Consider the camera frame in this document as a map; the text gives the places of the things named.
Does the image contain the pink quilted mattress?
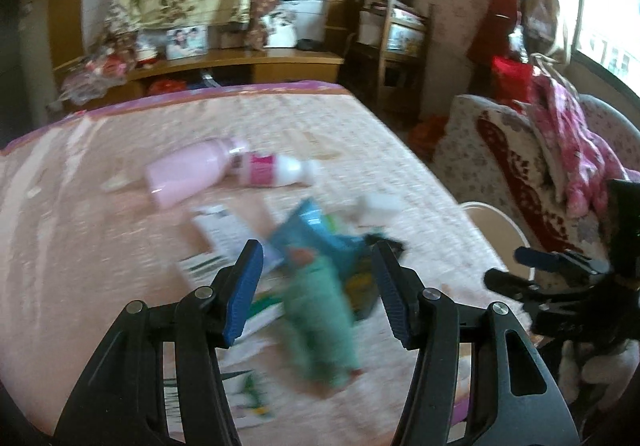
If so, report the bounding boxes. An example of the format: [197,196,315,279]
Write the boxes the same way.
[1,82,500,433]

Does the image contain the pink thermos bottle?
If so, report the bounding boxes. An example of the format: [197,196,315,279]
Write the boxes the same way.
[144,136,250,210]

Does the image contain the wooden chair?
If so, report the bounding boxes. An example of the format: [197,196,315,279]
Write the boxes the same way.
[338,0,435,129]

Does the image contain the white teapot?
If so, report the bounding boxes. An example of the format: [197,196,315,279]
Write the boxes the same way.
[262,9,297,49]

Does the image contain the green white paper packet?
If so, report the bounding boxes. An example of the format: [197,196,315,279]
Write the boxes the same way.
[163,370,273,437]

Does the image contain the black yellow snack wrapper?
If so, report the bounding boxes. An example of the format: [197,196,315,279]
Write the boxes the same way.
[343,233,406,322]

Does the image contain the floral covered sofa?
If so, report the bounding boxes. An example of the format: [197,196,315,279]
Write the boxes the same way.
[430,94,608,260]

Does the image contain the white round trash bin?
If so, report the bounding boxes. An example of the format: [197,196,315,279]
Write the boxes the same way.
[460,201,535,281]

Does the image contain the white bottle magenta label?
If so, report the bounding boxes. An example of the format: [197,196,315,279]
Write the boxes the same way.
[238,151,320,187]

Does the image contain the small white tassel ornament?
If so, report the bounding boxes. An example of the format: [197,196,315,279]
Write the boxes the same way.
[100,171,140,194]

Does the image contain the framed couple photo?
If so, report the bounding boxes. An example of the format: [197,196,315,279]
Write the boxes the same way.
[165,25,208,61]

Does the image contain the red hanging garment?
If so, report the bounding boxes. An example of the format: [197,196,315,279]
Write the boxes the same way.
[466,0,520,98]

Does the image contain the blue plastic wrapper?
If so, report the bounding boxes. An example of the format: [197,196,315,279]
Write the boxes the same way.
[269,198,368,281]

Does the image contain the white snack bag chinese text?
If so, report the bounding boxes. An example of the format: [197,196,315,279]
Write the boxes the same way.
[191,205,283,274]

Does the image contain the pink floral blanket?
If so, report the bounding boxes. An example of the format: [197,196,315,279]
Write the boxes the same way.
[524,74,639,219]

